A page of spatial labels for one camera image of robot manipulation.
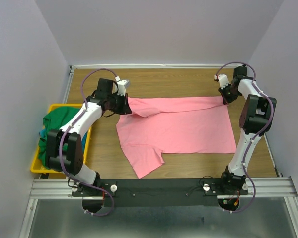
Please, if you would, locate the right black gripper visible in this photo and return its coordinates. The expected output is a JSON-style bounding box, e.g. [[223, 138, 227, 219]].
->
[[217, 83, 239, 105]]

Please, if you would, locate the pink t shirt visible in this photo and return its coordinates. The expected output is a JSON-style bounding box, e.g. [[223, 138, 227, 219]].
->
[[116, 96, 236, 179]]

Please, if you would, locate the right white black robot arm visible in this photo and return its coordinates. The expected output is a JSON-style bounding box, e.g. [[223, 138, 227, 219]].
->
[[214, 64, 277, 194]]

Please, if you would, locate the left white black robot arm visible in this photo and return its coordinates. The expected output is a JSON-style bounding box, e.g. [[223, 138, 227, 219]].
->
[[45, 76, 132, 196]]

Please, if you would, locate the green t shirt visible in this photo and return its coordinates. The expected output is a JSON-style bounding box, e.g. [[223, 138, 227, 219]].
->
[[38, 106, 79, 168]]

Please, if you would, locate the blue t shirt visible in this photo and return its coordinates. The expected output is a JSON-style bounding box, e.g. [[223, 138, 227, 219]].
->
[[38, 128, 88, 153]]

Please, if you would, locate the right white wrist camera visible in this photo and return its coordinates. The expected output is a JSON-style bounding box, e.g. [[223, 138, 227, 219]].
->
[[217, 74, 230, 89]]

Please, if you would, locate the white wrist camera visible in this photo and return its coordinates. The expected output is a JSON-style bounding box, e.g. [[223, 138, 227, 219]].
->
[[217, 74, 230, 89], [116, 79, 131, 96]]

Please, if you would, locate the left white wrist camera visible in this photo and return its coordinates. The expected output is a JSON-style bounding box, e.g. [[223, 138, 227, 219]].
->
[[116, 79, 131, 96]]

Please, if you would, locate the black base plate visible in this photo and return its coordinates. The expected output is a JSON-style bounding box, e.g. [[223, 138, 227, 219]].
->
[[72, 178, 249, 217]]

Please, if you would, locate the aluminium front rail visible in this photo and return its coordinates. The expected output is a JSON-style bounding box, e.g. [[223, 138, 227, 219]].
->
[[30, 177, 298, 199]]

